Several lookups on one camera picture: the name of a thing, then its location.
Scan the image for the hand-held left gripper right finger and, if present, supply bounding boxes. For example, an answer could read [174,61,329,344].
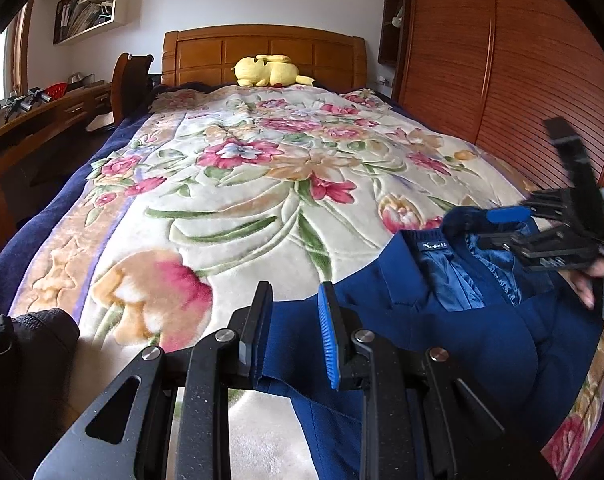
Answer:
[317,281,532,480]

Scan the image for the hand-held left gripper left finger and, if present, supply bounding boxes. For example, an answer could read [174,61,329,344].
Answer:
[32,280,273,480]

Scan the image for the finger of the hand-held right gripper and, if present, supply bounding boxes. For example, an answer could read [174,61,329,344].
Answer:
[486,187,582,226]
[476,227,600,273]

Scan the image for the blue coat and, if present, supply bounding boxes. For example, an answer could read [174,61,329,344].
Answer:
[257,205,604,480]

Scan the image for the black folded clothes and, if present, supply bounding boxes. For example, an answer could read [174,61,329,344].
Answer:
[0,305,80,480]

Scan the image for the person's right hand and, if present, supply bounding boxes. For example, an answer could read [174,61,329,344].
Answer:
[564,255,604,311]

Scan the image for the wooden slatted wardrobe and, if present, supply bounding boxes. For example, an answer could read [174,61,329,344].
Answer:
[397,0,604,196]

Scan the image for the floral blanket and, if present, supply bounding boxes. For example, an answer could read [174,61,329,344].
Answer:
[9,85,604,480]

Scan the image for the wooden open shelf unit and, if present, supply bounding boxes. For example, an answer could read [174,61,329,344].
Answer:
[378,0,415,67]

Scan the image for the dark blue bedsheet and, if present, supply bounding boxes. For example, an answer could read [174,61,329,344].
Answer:
[0,85,223,306]

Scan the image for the yellow plush toy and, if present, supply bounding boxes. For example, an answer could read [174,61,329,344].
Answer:
[233,54,315,88]

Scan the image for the wooden chair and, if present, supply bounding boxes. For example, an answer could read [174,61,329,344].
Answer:
[111,52,155,126]

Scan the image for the wooden bed headboard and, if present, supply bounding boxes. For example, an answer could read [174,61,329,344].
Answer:
[162,25,367,96]

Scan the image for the wooden desk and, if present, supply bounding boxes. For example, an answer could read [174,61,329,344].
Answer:
[0,80,115,261]

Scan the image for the row of small desk things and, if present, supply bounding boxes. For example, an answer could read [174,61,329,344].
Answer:
[0,72,108,121]

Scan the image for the wooden framed window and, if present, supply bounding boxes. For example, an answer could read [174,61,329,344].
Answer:
[0,0,35,116]

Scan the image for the white wall shelf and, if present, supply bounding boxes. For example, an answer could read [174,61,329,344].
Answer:
[44,0,140,46]

